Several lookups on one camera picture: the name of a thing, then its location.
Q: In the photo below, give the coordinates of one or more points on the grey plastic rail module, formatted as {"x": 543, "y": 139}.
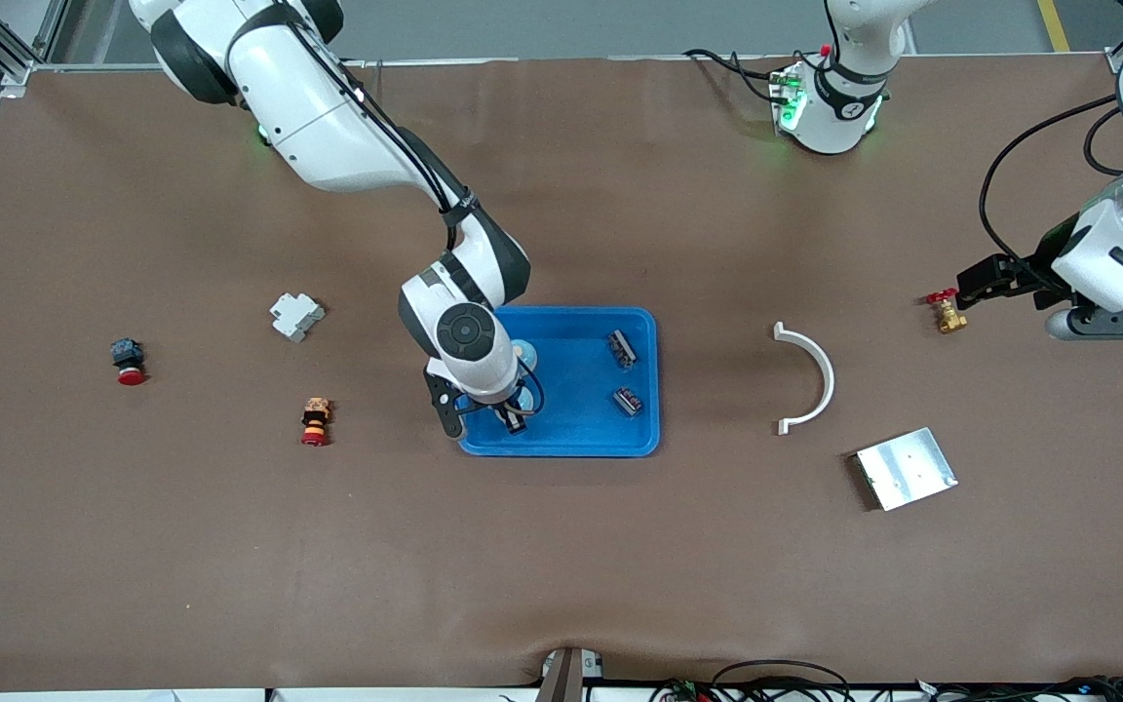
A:
{"x": 296, "y": 318}

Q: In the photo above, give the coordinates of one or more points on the yellow red emergency stop button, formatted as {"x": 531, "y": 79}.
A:
{"x": 316, "y": 419}

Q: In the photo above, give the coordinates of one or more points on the silver metal plate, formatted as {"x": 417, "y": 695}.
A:
{"x": 908, "y": 468}

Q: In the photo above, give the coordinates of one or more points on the white curved plastic bracket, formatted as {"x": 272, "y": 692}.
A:
{"x": 830, "y": 382}

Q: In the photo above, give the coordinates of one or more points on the blue plastic tray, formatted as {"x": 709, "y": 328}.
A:
{"x": 581, "y": 429}

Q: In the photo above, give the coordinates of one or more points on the brown table mat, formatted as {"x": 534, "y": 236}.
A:
{"x": 561, "y": 565}

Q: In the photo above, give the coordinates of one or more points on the white table edge rail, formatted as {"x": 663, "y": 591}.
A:
{"x": 55, "y": 698}

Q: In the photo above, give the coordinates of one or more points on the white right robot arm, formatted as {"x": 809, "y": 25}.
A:
{"x": 328, "y": 127}

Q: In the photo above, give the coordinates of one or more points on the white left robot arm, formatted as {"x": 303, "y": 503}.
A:
{"x": 834, "y": 107}

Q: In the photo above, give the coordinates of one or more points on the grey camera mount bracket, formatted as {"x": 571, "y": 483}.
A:
{"x": 566, "y": 678}

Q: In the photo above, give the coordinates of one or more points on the black red emergency stop button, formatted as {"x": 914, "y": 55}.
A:
{"x": 128, "y": 356}

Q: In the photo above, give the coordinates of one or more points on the blue bell with cream base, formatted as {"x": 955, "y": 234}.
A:
{"x": 525, "y": 351}
{"x": 526, "y": 400}

